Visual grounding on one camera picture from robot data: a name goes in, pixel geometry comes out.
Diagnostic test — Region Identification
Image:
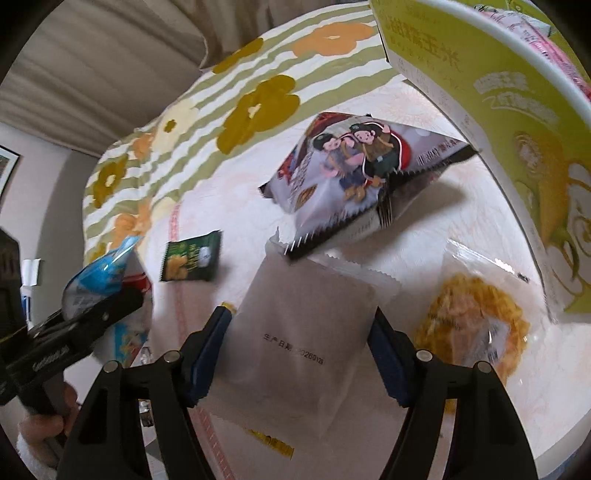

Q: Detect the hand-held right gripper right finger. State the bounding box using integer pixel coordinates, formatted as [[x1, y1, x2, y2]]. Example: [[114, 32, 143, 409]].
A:
[[367, 305, 539, 480]]

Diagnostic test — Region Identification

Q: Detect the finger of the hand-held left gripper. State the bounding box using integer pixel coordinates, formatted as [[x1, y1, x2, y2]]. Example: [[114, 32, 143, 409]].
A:
[[28, 289, 145, 371]]

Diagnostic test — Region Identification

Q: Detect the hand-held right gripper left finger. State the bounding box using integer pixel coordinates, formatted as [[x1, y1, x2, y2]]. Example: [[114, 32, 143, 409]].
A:
[[55, 305, 238, 480]]

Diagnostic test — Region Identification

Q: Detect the blue and white snack packet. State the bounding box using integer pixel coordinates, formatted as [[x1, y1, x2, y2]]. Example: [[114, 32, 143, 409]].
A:
[[62, 235, 155, 366]]

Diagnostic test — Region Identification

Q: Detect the translucent grey snack packet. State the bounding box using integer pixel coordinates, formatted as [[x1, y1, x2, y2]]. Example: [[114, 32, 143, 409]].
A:
[[203, 226, 402, 437]]

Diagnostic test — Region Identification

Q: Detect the green cardboard box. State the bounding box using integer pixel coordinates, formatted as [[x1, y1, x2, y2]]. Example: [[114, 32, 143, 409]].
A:
[[369, 0, 591, 324]]

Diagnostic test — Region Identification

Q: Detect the pink snack packet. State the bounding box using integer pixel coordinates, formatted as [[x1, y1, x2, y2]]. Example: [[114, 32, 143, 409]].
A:
[[475, 2, 591, 100]]

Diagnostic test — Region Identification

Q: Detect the person's left forearm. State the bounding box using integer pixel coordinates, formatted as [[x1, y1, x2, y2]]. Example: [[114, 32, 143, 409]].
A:
[[14, 434, 68, 480]]

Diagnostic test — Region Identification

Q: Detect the person's left hand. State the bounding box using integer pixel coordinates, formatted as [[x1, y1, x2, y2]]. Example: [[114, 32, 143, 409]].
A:
[[18, 382, 83, 446]]

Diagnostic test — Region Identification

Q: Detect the white tissue roll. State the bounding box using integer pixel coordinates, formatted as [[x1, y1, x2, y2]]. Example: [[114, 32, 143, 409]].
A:
[[21, 259, 42, 288]]

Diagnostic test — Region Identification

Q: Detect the white patterned table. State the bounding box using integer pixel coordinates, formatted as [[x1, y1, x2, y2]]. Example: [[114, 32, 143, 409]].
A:
[[139, 69, 591, 478]]

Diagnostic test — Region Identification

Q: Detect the clear noodle snack packet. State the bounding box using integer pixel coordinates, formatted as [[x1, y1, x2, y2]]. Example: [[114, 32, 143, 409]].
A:
[[413, 237, 544, 408]]

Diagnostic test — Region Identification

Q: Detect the small green snack packet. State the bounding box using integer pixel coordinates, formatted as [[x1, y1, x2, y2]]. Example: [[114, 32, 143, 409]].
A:
[[159, 229, 223, 283]]

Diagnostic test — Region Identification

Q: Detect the framed houses picture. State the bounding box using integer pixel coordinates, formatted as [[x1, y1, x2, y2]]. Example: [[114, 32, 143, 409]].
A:
[[0, 145, 22, 197]]

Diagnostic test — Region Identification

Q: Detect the grey cartoon snack packet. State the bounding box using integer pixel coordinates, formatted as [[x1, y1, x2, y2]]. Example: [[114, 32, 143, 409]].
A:
[[259, 111, 479, 262]]

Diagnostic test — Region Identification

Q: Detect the green striped floral blanket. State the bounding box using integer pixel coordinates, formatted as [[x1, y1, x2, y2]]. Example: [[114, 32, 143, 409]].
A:
[[82, 21, 393, 269]]

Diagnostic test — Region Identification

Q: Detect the beige curtain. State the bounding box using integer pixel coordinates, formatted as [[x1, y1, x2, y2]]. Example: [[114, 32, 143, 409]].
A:
[[0, 0, 370, 158]]

